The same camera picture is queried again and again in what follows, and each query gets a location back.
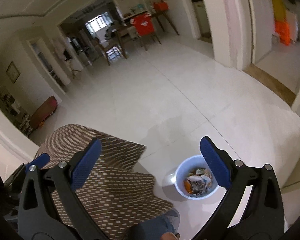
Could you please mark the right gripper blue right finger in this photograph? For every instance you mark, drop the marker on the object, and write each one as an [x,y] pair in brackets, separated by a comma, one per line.
[252,206]

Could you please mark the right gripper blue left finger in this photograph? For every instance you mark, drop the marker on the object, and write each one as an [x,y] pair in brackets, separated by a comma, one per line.
[49,207]

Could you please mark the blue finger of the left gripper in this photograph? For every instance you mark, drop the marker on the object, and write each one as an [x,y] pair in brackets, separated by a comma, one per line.
[39,162]

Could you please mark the trash inside bin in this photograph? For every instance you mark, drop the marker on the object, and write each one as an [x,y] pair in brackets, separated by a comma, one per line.
[198,182]

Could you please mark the light blue trash bin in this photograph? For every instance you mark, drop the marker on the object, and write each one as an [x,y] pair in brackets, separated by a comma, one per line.
[190,164]

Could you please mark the person's right hand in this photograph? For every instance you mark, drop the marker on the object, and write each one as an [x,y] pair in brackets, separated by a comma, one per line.
[170,236]

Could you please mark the brown upholstered bench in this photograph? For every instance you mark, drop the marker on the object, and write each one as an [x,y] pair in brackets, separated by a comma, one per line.
[43,112]

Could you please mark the white shoe rack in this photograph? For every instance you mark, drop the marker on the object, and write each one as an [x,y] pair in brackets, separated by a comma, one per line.
[13,111]

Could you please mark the brown polka dot tablecloth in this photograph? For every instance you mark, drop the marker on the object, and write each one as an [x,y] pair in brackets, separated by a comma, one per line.
[115,196]

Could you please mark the coat stand with clothes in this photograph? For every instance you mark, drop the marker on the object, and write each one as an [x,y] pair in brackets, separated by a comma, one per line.
[66,57]

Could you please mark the person's blue jeans leg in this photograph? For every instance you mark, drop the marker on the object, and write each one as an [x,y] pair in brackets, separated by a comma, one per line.
[154,228]

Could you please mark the wooden dining chair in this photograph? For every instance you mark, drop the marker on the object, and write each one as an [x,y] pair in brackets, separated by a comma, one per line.
[113,48]

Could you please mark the chair with red jersey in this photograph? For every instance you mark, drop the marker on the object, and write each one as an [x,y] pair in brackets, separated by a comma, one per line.
[144,27]

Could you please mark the white sideboard shelf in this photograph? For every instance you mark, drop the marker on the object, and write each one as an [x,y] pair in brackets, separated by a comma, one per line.
[134,11]

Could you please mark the wooden dining table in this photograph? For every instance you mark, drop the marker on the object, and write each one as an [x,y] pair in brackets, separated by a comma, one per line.
[117,31]

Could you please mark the orange plastic stool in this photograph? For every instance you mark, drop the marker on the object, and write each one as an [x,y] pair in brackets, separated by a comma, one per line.
[282,28]

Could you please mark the red gift bag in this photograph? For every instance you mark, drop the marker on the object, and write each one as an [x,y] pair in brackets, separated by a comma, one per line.
[160,6]

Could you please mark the yellow box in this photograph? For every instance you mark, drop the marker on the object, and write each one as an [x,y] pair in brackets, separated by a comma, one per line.
[279,10]

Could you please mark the pink lace door curtain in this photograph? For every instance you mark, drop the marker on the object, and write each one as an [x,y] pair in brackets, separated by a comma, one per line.
[239,31]

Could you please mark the framed picture left wall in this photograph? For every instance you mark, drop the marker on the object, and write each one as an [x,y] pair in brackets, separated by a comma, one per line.
[12,72]

